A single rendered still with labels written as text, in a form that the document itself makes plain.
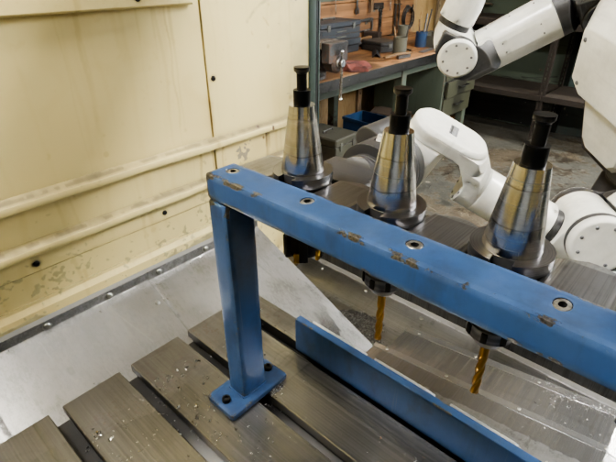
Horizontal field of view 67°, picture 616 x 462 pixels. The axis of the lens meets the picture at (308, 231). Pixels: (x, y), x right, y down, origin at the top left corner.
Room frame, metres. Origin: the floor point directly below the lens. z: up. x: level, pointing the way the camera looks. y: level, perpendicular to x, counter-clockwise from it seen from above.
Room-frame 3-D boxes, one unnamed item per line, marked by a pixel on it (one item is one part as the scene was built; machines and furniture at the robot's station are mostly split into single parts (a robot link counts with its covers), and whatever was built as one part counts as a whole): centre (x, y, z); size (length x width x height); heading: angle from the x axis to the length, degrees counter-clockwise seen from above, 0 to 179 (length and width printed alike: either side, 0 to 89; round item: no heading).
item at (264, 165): (0.49, 0.05, 1.21); 0.07 x 0.05 x 0.01; 138
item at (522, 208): (0.31, -0.16, 1.26); 0.04 x 0.04 x 0.07
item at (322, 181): (0.45, 0.01, 1.21); 0.06 x 0.06 x 0.03
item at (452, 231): (0.34, -0.12, 1.21); 0.07 x 0.05 x 0.01; 138
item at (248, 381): (0.45, 0.08, 1.05); 0.10 x 0.05 x 0.30; 138
